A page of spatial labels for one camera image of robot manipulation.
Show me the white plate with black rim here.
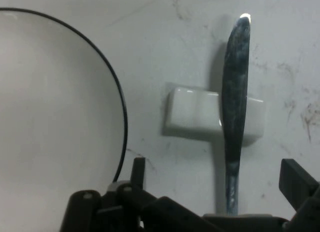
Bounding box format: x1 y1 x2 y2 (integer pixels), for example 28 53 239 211
0 7 129 232

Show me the white ceramic cutlery rest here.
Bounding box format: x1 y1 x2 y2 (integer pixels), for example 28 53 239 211
163 86 265 145

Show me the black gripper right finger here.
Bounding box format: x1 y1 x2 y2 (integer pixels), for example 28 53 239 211
278 158 320 232

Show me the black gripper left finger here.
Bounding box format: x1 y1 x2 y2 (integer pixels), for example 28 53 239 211
59 156 208 232

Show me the silver metal table knife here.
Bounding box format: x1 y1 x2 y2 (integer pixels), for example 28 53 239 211
221 13 252 215

